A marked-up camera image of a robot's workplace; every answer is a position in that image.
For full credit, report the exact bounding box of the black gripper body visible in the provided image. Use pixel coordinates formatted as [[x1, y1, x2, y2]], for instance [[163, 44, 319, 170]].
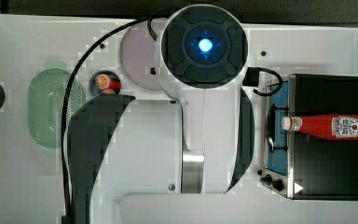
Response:
[[242, 67, 259, 87]]

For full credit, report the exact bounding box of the orange slice toy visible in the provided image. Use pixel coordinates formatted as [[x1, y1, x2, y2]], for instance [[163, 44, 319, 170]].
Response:
[[94, 74, 111, 90]]

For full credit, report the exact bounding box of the lilac round plate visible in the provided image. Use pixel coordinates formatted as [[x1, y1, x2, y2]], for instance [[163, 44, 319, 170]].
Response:
[[119, 21, 161, 91]]

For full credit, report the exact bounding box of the red plush ketchup bottle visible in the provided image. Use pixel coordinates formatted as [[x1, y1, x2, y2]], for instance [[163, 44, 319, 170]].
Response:
[[281, 114, 358, 141]]

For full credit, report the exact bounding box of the black cable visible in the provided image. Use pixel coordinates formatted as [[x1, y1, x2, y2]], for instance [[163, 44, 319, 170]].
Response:
[[61, 19, 147, 224]]

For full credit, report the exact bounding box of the blue bowl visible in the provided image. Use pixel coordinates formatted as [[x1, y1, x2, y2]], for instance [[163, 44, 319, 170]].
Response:
[[89, 70, 121, 96]]

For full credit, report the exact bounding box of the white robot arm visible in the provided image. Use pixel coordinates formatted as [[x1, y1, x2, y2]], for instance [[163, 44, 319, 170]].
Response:
[[65, 5, 255, 224]]

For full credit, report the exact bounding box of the green perforated tray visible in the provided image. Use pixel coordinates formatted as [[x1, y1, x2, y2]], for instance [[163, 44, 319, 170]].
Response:
[[27, 61, 71, 148]]

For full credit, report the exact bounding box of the red strawberry toy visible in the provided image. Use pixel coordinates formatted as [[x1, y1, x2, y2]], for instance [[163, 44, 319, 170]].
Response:
[[102, 80, 121, 94]]

